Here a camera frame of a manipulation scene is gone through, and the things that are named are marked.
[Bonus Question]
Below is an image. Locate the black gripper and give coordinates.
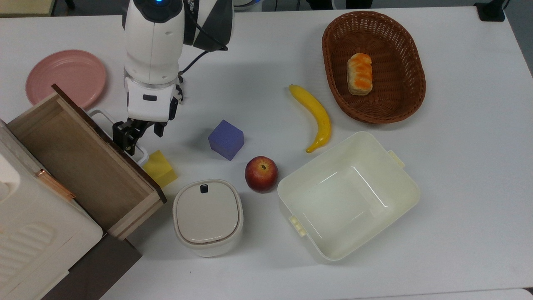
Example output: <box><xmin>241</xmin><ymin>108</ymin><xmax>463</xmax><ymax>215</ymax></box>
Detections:
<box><xmin>112</xmin><ymin>98</ymin><xmax>179</xmax><ymax>157</ymax></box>

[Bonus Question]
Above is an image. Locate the wooden drawer with white handle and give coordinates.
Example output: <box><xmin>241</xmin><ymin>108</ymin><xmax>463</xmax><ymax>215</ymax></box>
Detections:
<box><xmin>6</xmin><ymin>83</ymin><xmax>168</xmax><ymax>241</ymax></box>

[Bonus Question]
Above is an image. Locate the cream open plastic bin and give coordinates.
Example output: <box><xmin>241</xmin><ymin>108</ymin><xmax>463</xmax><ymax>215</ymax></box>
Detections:
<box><xmin>277</xmin><ymin>131</ymin><xmax>421</xmax><ymax>262</ymax></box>

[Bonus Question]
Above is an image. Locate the yellow foam cube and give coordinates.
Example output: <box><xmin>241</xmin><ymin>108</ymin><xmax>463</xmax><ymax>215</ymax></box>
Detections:
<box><xmin>142</xmin><ymin>150</ymin><xmax>178</xmax><ymax>189</ymax></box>

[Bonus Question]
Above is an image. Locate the purple foam cube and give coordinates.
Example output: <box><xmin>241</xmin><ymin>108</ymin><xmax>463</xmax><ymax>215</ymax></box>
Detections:
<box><xmin>207</xmin><ymin>120</ymin><xmax>245</xmax><ymax>161</ymax></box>

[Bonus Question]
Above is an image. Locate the pink round plate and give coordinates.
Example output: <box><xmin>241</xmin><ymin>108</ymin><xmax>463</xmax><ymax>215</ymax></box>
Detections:
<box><xmin>25</xmin><ymin>49</ymin><xmax>107</xmax><ymax>110</ymax></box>

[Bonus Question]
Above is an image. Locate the orange latch strip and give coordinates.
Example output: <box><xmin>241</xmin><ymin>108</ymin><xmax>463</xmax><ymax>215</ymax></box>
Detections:
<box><xmin>35</xmin><ymin>168</ymin><xmax>76</xmax><ymax>200</ymax></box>

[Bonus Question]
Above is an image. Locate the small white lidded bin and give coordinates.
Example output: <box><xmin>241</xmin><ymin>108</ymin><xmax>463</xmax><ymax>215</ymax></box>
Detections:
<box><xmin>172</xmin><ymin>179</ymin><xmax>244</xmax><ymax>258</ymax></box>

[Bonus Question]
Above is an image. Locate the red apple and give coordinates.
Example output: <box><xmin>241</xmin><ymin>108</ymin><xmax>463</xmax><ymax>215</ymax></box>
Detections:
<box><xmin>244</xmin><ymin>156</ymin><xmax>279</xmax><ymax>193</ymax></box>

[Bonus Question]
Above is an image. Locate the white round base blue rim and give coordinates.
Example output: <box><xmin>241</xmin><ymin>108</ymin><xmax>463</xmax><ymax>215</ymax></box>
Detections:
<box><xmin>233</xmin><ymin>0</ymin><xmax>264</xmax><ymax>12</ymax></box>

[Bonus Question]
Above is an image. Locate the beige desk top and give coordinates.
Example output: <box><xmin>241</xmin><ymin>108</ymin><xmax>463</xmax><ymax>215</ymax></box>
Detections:
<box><xmin>0</xmin><ymin>0</ymin><xmax>57</xmax><ymax>17</ymax></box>

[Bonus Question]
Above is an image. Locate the yellow banana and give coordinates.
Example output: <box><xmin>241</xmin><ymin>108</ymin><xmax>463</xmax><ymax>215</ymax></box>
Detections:
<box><xmin>289</xmin><ymin>84</ymin><xmax>332</xmax><ymax>154</ymax></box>

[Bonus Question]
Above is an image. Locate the orange glazed bread loaf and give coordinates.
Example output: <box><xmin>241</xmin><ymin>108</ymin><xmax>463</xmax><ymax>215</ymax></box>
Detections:
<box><xmin>347</xmin><ymin>52</ymin><xmax>373</xmax><ymax>96</ymax></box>

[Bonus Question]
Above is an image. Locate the brown wicker basket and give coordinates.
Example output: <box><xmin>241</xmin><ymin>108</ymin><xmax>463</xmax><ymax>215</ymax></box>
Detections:
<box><xmin>321</xmin><ymin>11</ymin><xmax>427</xmax><ymax>124</ymax></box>

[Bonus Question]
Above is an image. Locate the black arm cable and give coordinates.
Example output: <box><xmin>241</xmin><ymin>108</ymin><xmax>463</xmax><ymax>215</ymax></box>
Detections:
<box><xmin>179</xmin><ymin>0</ymin><xmax>229</xmax><ymax>78</ymax></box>

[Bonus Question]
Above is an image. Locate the cream storage box with handles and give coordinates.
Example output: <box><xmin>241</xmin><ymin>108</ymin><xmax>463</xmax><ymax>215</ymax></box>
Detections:
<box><xmin>0</xmin><ymin>121</ymin><xmax>103</xmax><ymax>300</ymax></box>

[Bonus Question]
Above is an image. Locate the black clamp mount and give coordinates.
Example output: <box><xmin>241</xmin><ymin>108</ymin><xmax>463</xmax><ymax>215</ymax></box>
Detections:
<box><xmin>474</xmin><ymin>0</ymin><xmax>506</xmax><ymax>22</ymax></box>

